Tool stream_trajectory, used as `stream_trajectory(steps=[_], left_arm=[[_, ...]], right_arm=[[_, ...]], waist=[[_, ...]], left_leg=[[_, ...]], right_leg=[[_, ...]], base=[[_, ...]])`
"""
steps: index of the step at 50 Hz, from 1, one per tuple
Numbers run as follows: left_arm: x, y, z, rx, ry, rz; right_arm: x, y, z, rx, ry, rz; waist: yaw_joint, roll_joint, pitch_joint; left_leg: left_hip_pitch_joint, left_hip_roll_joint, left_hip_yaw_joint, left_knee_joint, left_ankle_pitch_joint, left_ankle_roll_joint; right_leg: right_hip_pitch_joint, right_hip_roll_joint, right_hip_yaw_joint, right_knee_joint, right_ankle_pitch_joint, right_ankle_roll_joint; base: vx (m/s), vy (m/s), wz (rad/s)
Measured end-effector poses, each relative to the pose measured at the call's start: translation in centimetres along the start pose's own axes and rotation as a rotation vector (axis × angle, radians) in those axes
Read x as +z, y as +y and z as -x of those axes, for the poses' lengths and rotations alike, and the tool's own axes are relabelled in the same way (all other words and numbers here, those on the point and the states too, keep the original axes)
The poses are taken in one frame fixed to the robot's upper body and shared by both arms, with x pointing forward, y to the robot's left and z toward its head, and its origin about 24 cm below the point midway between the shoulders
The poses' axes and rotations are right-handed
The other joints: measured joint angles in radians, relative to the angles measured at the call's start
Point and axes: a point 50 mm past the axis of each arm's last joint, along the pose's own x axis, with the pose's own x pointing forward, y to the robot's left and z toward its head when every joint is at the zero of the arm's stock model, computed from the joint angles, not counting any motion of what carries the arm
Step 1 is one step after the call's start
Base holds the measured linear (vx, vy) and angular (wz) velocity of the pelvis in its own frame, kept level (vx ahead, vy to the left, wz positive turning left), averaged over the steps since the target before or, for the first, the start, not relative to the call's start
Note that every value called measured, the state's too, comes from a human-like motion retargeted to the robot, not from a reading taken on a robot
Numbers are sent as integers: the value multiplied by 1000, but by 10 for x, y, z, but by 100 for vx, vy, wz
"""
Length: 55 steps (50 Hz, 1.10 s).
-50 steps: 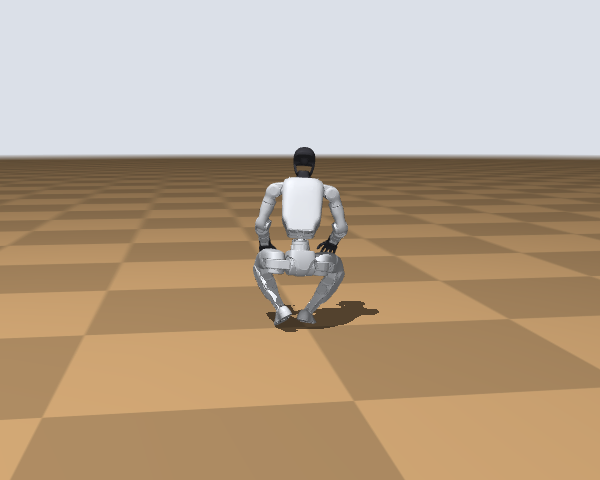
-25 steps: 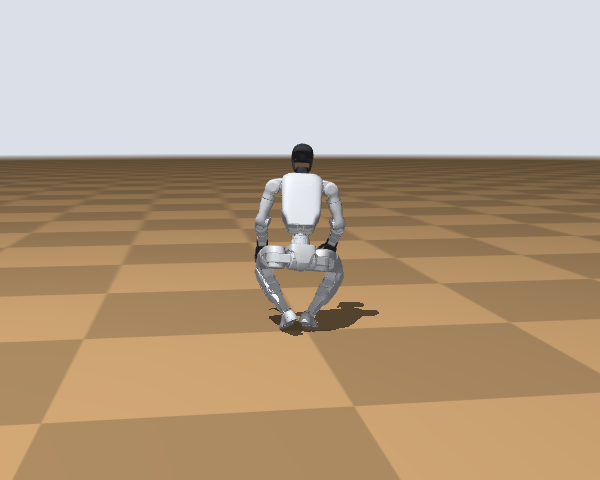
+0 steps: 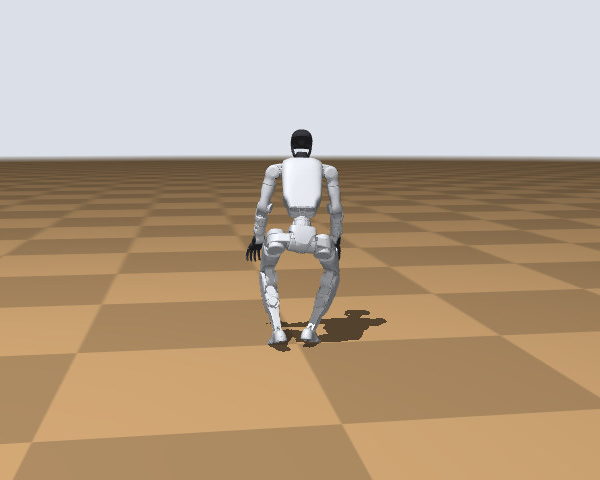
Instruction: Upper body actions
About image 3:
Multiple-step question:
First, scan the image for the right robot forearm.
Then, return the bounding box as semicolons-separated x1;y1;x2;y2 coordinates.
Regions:
330;204;343;244

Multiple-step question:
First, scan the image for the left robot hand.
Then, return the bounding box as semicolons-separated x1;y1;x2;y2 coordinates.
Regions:
246;236;265;262

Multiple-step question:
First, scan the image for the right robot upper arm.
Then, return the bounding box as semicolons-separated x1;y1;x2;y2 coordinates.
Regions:
322;164;342;215

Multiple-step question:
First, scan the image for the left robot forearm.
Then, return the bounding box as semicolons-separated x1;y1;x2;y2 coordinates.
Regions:
253;202;268;244

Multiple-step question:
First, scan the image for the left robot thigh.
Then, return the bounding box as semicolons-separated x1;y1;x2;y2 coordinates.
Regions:
260;228;290;286

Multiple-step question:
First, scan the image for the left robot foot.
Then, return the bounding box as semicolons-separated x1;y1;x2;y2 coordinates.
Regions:
268;329;287;344

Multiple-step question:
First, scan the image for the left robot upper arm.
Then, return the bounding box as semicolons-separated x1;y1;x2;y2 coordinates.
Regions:
257;163;282;214

